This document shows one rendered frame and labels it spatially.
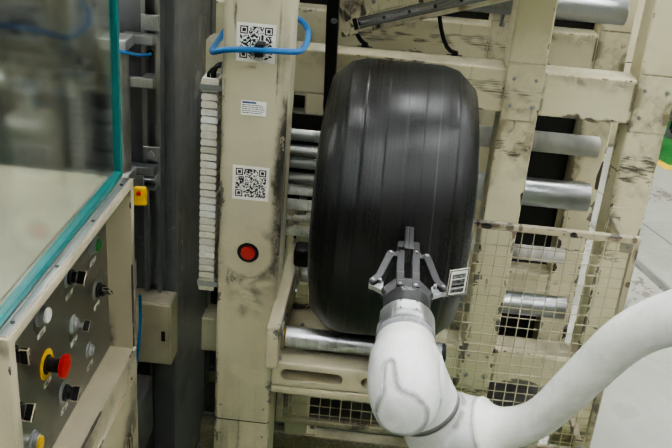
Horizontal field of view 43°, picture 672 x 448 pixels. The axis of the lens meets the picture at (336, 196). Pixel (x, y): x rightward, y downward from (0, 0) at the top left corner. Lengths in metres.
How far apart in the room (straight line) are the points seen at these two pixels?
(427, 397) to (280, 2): 0.80
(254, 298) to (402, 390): 0.76
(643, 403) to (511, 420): 2.22
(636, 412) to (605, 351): 2.27
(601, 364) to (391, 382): 0.28
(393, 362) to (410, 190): 0.43
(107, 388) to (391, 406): 0.69
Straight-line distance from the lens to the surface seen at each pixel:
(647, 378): 3.65
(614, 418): 3.37
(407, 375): 1.20
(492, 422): 1.30
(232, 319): 1.92
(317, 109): 2.29
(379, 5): 2.03
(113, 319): 1.80
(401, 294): 1.35
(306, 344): 1.83
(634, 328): 1.15
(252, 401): 2.03
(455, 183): 1.56
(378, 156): 1.56
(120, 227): 1.69
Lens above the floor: 1.92
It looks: 24 degrees down
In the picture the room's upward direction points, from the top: 5 degrees clockwise
